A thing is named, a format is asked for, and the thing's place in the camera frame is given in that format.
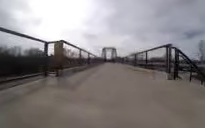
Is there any steel bridge truss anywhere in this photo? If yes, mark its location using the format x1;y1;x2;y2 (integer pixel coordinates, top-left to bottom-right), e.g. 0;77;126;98
101;46;118;63

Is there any grey concrete path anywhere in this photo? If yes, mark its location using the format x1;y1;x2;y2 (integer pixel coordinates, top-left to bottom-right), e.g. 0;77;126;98
0;62;205;128

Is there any dark metal railing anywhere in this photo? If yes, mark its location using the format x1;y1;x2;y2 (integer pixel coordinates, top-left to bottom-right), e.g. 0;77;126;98
0;23;103;78
118;43;205;88

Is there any row of bare trees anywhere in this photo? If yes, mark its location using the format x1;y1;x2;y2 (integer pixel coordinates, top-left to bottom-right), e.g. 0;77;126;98
0;44;91;79

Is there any dark kerb beam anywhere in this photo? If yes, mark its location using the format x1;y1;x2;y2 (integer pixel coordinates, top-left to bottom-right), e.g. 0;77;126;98
0;63;101;94

